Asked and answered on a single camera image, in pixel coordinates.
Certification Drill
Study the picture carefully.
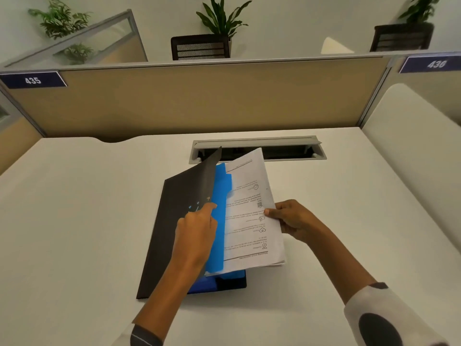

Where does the person's left hand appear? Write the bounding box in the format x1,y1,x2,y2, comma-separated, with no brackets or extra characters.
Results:
172,202,219,268

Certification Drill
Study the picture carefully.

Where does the person's right hand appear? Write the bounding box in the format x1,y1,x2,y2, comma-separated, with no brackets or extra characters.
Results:
264,199,327,246

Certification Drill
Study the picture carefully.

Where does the stack of white printed papers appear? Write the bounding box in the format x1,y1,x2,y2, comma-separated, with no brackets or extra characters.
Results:
205,148,286,277

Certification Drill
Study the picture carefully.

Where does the black folder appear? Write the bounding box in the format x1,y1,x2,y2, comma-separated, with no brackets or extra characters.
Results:
136,146,248,300

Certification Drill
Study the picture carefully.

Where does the person's left forearm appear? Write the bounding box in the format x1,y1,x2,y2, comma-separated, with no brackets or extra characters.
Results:
131,256,207,339

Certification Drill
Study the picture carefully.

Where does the person's right forearm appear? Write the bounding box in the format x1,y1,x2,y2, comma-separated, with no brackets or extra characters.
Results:
306,219,379,305

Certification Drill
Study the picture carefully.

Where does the blue divider sheet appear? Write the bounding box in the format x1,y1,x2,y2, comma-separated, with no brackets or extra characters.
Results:
206,162,233,274

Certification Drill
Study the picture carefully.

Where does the beige desk partition panel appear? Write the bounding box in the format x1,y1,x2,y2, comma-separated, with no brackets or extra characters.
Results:
0,52,397,143

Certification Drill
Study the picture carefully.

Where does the black mesh office chair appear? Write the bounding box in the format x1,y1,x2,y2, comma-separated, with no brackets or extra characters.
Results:
370,22,435,53
170,34,231,61

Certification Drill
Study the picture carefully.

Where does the beige neighbouring partition panel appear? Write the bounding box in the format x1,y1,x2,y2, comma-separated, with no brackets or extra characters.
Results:
356,53,461,127

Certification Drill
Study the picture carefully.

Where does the broad-leaf green potted plant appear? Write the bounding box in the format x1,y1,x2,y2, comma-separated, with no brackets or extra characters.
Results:
195,0,253,56

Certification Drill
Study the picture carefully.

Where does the blue number plate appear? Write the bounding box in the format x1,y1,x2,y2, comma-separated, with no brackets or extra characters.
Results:
0,71,68,90
398,53,461,74

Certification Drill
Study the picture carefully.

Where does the glass partition panel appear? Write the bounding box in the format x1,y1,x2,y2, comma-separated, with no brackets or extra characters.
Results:
3,9,148,69

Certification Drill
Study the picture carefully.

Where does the beige side partition panel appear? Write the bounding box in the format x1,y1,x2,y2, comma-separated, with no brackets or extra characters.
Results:
0,84,48,176

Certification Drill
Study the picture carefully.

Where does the bushy green potted plant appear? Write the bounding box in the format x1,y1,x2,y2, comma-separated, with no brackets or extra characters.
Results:
28,0,95,65

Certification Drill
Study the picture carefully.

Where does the grey desk cable tray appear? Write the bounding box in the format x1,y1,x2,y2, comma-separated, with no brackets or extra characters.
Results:
189,136,328,165

